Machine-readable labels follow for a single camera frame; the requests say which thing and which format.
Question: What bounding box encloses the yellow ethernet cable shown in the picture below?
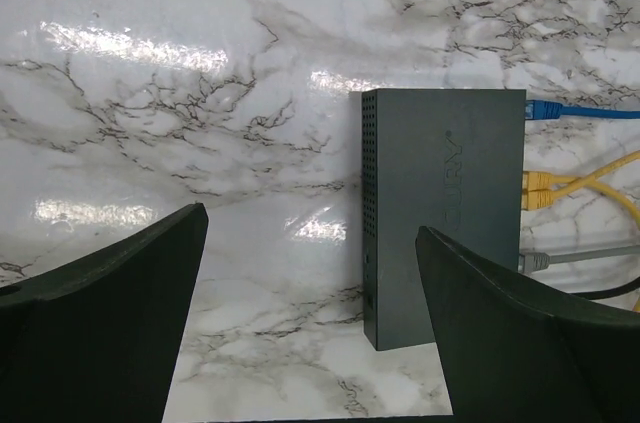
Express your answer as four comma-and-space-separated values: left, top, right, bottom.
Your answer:
521, 151, 640, 194
520, 181, 640, 234

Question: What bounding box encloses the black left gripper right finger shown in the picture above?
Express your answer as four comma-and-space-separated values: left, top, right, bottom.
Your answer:
416, 227, 639, 422

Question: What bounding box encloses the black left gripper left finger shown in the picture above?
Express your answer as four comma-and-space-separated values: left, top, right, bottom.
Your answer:
1, 203, 208, 422

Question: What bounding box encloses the black power cable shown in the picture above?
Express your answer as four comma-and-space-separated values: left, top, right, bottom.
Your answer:
574, 283, 640, 302

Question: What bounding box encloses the blue ethernet cable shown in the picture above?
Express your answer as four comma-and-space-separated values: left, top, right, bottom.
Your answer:
522, 98, 640, 121

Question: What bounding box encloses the grey ethernet cable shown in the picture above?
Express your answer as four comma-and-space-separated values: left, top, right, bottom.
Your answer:
518, 243, 640, 274

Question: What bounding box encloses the dark grey network switch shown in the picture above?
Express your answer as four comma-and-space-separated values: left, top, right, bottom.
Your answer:
361, 89, 526, 351

